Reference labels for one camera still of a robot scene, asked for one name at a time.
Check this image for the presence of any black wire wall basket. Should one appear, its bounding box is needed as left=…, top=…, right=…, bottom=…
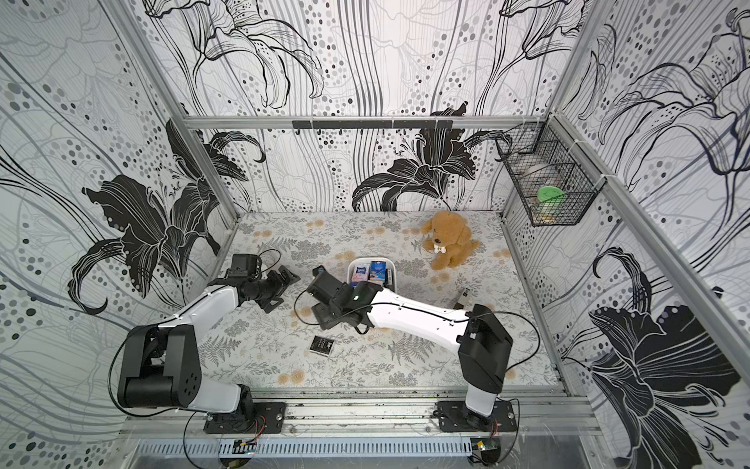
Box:
left=494, top=117, right=602, bottom=227

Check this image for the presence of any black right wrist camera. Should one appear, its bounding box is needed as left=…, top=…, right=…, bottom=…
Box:
left=306, top=265, right=347, bottom=306

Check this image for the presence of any white slotted cable duct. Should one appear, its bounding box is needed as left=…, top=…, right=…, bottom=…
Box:
left=135, top=437, right=472, bottom=459

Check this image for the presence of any white plastic storage box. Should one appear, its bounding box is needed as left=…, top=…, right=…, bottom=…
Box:
left=347, top=257, right=398, bottom=292

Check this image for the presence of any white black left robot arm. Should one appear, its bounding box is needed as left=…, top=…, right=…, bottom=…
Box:
left=116, top=266, right=300, bottom=414

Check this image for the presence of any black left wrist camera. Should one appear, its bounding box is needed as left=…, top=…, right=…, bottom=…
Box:
left=225, top=254, right=262, bottom=283

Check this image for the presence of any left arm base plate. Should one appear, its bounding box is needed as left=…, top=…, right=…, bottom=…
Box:
left=203, top=402, right=287, bottom=435

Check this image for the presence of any green lidded cup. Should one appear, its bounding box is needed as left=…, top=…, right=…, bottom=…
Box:
left=537, top=186, right=568, bottom=216

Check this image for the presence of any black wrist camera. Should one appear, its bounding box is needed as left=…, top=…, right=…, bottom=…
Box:
left=306, top=265, right=347, bottom=306
left=225, top=254, right=262, bottom=283

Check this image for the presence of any blue Vinda tissue pack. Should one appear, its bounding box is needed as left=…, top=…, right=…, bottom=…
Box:
left=369, top=261, right=388, bottom=285

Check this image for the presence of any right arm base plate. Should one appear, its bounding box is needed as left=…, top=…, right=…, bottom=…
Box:
left=433, top=400, right=519, bottom=433

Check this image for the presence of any brown plush dog toy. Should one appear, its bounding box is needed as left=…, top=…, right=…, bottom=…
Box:
left=421, top=211, right=480, bottom=271

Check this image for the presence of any blue pink tissue pack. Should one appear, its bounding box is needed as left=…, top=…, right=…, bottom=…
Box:
left=350, top=264, right=369, bottom=285

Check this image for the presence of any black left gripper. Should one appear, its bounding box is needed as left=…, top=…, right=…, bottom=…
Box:
left=246, top=265, right=302, bottom=313

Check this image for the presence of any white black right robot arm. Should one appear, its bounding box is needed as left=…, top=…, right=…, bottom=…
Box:
left=306, top=279, right=514, bottom=417

